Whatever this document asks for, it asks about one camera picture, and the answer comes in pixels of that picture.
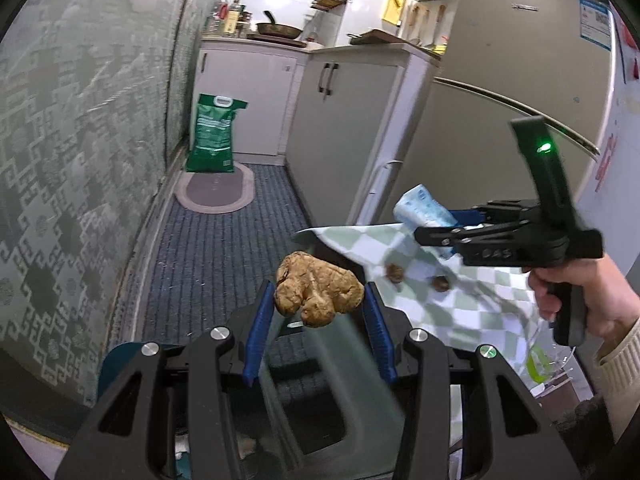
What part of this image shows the striped dark floor rug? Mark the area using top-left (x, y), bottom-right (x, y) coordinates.
top-left (142, 161), bottom-right (314, 346)

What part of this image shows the cream knit right sleeve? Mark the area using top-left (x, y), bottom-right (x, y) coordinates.
top-left (597, 321), bottom-right (640, 442)

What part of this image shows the green rice bag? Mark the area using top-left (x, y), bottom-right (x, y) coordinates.
top-left (186, 94), bottom-right (247, 174)

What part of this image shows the white kitchen cabinet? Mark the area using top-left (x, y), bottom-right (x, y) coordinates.
top-left (193, 38), bottom-right (439, 226)

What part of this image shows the oval pink grey floor mat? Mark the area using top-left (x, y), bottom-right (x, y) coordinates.
top-left (175, 162), bottom-right (255, 214)

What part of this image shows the dark teal trash bin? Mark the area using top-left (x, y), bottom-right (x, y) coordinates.
top-left (98, 341), bottom-right (193, 479)

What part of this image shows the person's right hand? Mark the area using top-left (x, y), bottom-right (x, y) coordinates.
top-left (528, 255), bottom-right (639, 347)

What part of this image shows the green white checkered tablecloth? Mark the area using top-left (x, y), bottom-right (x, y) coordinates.
top-left (293, 223), bottom-right (542, 378)

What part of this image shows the yellow hanging item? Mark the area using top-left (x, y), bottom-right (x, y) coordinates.
top-left (382, 0), bottom-right (406, 27)

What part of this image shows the blue cartoon tissue pack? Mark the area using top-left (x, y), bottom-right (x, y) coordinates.
top-left (393, 184), bottom-right (457, 231)

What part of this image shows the ginger root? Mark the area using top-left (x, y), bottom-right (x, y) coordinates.
top-left (274, 252), bottom-right (364, 328)

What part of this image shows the silver refrigerator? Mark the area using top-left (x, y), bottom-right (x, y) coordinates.
top-left (378, 0), bottom-right (615, 222)

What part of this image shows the frying pan on stove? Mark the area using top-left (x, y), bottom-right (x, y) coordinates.
top-left (256, 10), bottom-right (303, 40)

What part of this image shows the patterned glass sliding door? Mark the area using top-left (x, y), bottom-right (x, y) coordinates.
top-left (1, 0), bottom-right (214, 405)

